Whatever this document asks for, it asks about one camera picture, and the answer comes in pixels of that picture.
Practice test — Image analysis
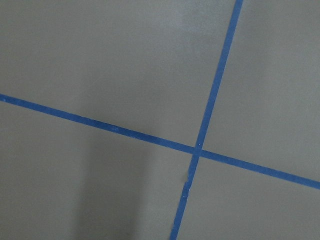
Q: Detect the blue tape line lengthwise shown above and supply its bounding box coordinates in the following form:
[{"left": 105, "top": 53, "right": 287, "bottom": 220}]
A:
[{"left": 169, "top": 0, "right": 243, "bottom": 240}]

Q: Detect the blue tape line crosswise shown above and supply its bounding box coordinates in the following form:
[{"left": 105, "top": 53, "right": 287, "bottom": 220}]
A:
[{"left": 0, "top": 94, "right": 320, "bottom": 189}]

